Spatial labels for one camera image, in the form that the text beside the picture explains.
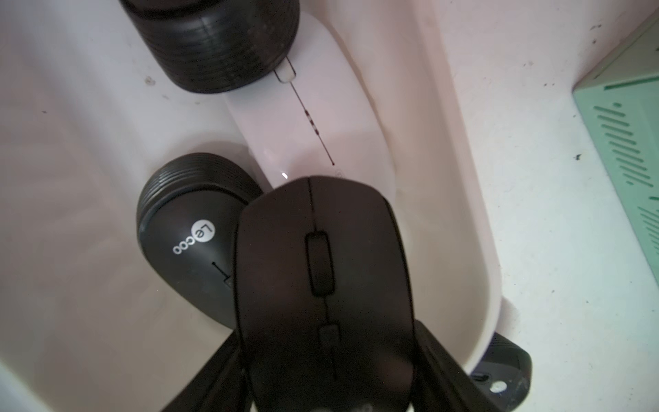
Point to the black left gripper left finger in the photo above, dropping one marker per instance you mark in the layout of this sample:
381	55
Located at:
219	386

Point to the white storage box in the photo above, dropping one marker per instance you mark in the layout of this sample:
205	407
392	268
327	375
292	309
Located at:
87	116

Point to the black mouse front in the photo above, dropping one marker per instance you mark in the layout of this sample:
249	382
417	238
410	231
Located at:
187	214

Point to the green file organizer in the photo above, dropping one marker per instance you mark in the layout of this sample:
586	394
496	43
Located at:
618	102

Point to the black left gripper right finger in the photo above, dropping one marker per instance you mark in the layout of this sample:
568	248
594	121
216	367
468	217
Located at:
440	382

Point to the black mouse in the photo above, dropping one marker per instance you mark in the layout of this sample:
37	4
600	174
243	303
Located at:
216	46
187	214
504	373
323	299

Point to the white mouse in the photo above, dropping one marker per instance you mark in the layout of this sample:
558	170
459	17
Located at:
311	116

